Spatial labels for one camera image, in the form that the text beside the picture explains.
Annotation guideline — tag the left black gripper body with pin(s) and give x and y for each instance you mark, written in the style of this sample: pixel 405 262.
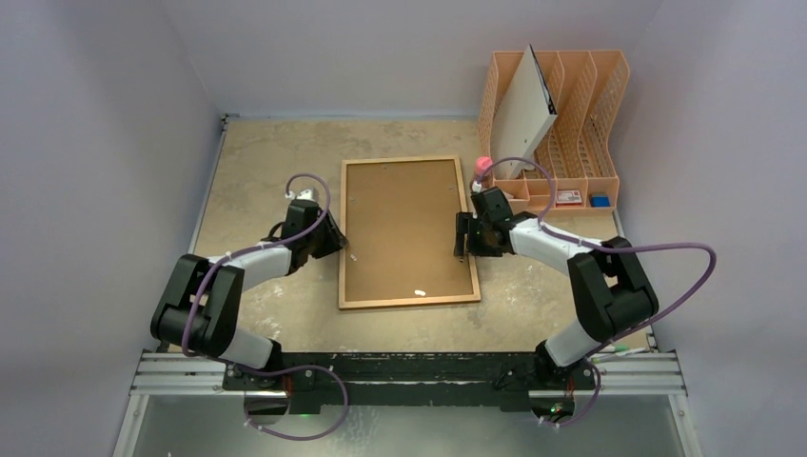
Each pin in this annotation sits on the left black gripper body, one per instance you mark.
pixel 309 239

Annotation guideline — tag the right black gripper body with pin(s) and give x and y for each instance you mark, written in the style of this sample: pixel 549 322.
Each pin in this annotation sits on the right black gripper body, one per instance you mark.
pixel 464 234

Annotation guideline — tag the brown backing board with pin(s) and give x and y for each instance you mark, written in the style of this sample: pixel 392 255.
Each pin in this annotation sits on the brown backing board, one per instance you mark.
pixel 403 227

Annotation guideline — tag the wooden picture frame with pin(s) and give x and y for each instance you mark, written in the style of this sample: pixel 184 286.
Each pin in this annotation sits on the wooden picture frame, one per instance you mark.
pixel 343 252

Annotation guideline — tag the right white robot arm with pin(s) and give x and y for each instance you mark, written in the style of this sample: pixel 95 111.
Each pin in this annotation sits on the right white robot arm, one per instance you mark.
pixel 610 289

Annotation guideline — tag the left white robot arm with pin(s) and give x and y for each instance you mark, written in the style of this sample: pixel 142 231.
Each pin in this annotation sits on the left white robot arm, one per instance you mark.
pixel 198 310

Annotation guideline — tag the pink capped bottle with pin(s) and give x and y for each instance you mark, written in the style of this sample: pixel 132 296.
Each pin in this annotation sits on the pink capped bottle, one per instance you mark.
pixel 482 176

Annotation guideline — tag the red white small box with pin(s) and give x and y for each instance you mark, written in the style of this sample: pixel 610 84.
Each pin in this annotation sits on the red white small box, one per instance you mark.
pixel 568 198

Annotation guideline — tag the orange file organizer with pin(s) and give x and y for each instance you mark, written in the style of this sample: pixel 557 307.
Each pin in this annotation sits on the orange file organizer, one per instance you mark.
pixel 587 87

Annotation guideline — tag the blue small box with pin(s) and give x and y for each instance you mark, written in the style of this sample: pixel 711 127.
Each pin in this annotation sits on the blue small box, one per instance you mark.
pixel 599 200

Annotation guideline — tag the white board in organizer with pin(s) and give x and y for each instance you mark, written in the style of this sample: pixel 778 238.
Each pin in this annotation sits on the white board in organizer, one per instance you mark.
pixel 525 114

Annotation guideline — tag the green tipped pen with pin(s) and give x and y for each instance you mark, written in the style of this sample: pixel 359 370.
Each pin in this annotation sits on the green tipped pen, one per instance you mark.
pixel 613 349

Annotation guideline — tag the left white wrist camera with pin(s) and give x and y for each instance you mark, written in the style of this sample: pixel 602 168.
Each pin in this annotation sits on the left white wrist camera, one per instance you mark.
pixel 308 194

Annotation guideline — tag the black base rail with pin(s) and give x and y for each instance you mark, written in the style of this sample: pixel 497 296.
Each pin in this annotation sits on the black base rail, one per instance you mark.
pixel 509 381

